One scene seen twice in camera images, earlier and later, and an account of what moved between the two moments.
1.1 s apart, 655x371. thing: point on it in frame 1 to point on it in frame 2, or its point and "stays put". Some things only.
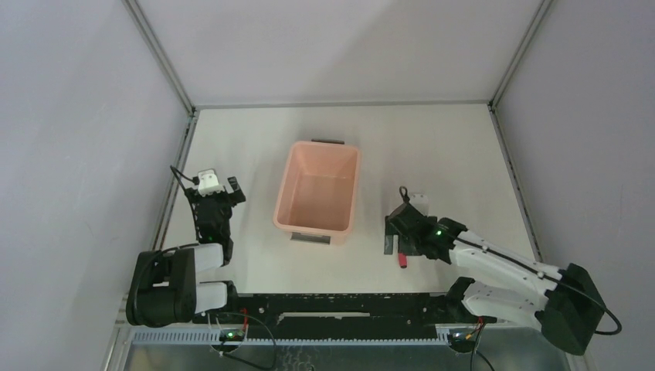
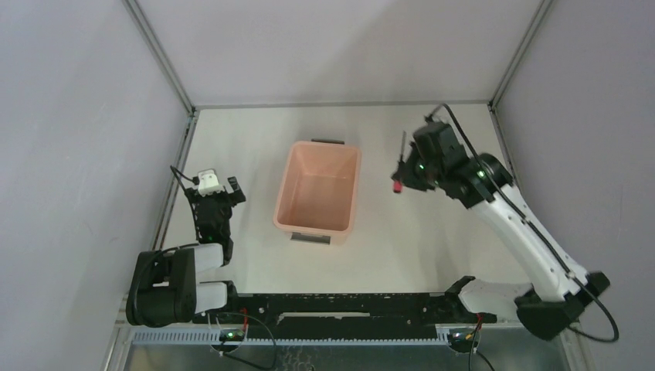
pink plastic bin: (318, 190) stays put
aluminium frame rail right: (506, 148) stays put
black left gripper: (215, 197) stays put
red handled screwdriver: (403, 260) to (397, 185)
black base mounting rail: (341, 315) stays put
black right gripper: (390, 230) to (405, 173)
